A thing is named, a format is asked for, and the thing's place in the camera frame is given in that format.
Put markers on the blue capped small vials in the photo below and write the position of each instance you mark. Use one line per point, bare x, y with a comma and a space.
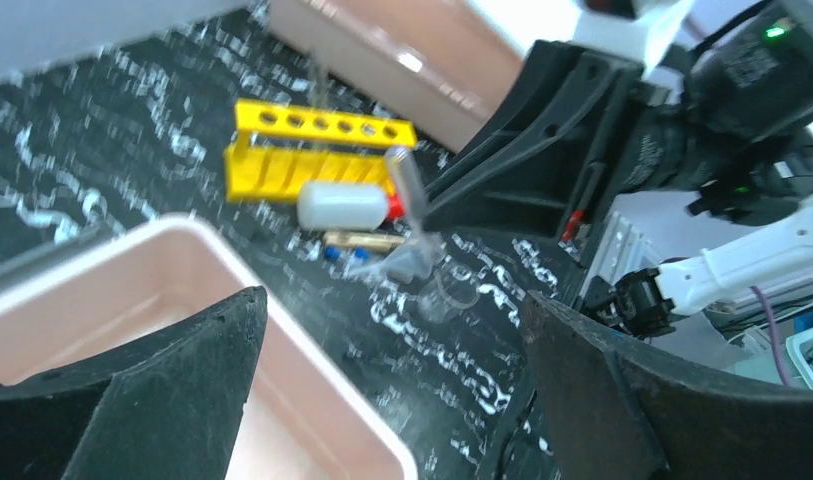
346, 255

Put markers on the wooden test tube clamp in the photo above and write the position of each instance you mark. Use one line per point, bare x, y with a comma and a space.
374, 242

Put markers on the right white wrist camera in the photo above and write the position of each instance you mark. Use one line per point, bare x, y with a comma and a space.
645, 38

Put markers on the clear glass test tube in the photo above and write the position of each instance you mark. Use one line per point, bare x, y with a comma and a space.
404, 172

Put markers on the clear plastic funnel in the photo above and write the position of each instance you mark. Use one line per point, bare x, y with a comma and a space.
415, 258

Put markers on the white plastic bottle red cap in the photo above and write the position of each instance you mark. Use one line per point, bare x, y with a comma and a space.
324, 206

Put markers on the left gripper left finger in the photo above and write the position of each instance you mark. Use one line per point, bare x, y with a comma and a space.
167, 405

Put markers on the yellow test tube rack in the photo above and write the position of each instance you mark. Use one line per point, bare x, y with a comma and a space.
280, 148

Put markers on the clear glass beaker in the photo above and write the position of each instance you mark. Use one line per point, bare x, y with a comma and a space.
452, 289

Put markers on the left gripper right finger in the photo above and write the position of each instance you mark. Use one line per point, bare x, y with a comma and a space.
617, 408

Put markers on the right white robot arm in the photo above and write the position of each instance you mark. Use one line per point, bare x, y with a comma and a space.
642, 302

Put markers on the large pink storage box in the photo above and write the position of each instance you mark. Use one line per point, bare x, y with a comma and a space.
432, 62

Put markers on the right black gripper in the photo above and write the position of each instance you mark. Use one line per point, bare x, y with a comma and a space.
525, 171

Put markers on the open pink plastic bin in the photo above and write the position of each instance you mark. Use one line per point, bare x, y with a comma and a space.
303, 419

